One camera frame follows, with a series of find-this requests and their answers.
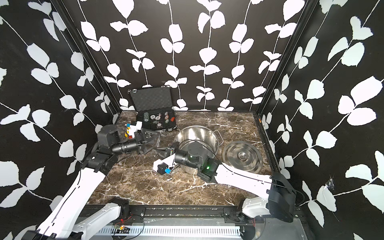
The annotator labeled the stainless steel pot lid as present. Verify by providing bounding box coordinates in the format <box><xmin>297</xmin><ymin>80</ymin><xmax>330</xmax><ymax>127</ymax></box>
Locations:
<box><xmin>222</xmin><ymin>141</ymin><xmax>263</xmax><ymax>174</ymax></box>

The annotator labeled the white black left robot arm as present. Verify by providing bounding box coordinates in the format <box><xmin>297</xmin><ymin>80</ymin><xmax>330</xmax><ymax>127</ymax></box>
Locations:
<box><xmin>22</xmin><ymin>125</ymin><xmax>161</xmax><ymax>240</ymax></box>

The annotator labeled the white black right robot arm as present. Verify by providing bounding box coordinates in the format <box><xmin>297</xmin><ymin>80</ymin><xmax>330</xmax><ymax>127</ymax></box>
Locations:
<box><xmin>153</xmin><ymin>141</ymin><xmax>297</xmax><ymax>223</ymax></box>

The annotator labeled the yellow red toy block vehicle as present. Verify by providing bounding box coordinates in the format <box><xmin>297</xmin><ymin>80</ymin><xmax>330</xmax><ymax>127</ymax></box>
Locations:
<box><xmin>124</xmin><ymin>124</ymin><xmax>137</xmax><ymax>139</ymax></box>

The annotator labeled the stack of poker chips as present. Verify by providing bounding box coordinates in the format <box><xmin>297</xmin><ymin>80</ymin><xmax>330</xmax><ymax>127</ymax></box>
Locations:
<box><xmin>143</xmin><ymin>112</ymin><xmax>150</xmax><ymax>122</ymax></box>

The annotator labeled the black poker chip case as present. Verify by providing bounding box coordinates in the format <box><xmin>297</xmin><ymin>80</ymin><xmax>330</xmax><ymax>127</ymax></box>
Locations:
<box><xmin>128</xmin><ymin>86</ymin><xmax>177</xmax><ymax>131</ymax></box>

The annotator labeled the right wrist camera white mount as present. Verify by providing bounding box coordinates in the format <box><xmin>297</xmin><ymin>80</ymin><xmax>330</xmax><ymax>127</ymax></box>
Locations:
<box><xmin>153</xmin><ymin>155</ymin><xmax>175</xmax><ymax>175</ymax></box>

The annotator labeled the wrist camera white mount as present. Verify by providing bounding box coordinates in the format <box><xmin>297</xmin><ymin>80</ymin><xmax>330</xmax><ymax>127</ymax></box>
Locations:
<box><xmin>130</xmin><ymin>121</ymin><xmax>143</xmax><ymax>132</ymax></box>
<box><xmin>153</xmin><ymin>155</ymin><xmax>175</xmax><ymax>175</ymax></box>

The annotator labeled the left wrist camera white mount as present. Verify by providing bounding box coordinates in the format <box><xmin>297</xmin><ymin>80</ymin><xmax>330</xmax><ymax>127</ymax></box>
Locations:
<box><xmin>130</xmin><ymin>121</ymin><xmax>143</xmax><ymax>132</ymax></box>

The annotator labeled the black base rail with vents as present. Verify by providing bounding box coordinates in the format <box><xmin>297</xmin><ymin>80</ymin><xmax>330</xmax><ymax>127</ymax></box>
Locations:
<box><xmin>92</xmin><ymin>205</ymin><xmax>315</xmax><ymax>240</ymax></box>

